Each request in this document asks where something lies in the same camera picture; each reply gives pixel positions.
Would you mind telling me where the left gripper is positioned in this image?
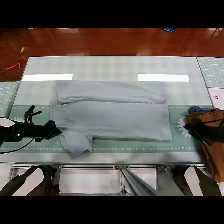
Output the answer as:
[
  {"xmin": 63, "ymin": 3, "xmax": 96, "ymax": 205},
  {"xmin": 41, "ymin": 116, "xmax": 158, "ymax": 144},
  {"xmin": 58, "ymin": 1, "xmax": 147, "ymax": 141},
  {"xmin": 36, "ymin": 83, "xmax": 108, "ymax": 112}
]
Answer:
[{"xmin": 41, "ymin": 119, "xmax": 63, "ymax": 141}]

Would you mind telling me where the grey T-shirt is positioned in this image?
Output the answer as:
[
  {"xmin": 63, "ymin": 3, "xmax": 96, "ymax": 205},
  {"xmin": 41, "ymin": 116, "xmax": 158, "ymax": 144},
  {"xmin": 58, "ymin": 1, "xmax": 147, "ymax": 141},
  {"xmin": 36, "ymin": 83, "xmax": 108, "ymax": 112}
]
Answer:
[{"xmin": 49, "ymin": 79, "xmax": 174, "ymax": 156}]

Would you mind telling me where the blue garment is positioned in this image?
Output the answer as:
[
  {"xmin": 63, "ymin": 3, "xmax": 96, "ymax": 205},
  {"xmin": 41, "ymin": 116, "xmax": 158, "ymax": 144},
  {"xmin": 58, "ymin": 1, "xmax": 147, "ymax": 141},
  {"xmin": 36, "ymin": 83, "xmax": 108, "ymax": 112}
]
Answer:
[{"xmin": 189, "ymin": 105, "xmax": 205, "ymax": 115}]

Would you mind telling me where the brown garment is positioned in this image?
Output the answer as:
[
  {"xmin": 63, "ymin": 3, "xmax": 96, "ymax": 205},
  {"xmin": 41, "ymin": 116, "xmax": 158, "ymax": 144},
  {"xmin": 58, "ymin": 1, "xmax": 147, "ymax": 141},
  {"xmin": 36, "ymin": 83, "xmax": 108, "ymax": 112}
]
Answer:
[{"xmin": 184, "ymin": 108, "xmax": 224, "ymax": 184}]

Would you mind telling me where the black cable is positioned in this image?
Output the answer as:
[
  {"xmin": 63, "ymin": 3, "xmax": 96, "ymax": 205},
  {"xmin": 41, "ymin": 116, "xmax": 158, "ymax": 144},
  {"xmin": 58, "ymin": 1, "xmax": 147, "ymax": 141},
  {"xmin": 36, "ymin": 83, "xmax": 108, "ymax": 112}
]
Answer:
[{"xmin": 0, "ymin": 136, "xmax": 36, "ymax": 155}]

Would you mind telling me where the silver frame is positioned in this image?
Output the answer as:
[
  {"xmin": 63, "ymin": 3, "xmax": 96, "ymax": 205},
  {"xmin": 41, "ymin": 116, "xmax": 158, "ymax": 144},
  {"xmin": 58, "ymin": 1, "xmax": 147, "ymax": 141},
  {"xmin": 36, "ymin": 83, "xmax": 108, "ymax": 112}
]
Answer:
[{"xmin": 0, "ymin": 161, "xmax": 224, "ymax": 197}]

